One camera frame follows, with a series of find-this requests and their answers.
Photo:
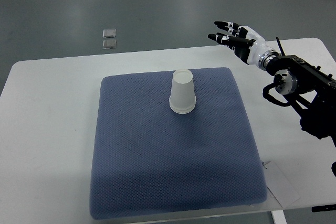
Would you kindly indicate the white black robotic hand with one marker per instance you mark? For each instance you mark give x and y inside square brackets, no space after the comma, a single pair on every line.
[249,46]

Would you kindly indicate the white paper cup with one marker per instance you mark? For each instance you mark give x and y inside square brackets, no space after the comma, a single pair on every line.
[182,89]
[182,110]

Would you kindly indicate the white paper cup on cushion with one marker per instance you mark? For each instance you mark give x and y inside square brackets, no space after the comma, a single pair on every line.
[182,110]

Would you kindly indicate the white paper tag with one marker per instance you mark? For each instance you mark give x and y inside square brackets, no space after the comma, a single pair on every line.
[279,186]

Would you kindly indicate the upper metal floor plate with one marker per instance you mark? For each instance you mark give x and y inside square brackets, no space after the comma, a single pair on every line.
[109,33]

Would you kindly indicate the blue textured foam cushion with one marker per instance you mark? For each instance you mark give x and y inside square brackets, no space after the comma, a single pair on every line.
[148,159]

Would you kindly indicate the white table leg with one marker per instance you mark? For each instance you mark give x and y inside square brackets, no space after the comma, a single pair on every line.
[278,217]

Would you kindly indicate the black table control panel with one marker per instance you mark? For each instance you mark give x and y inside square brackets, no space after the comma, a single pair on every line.
[323,208]

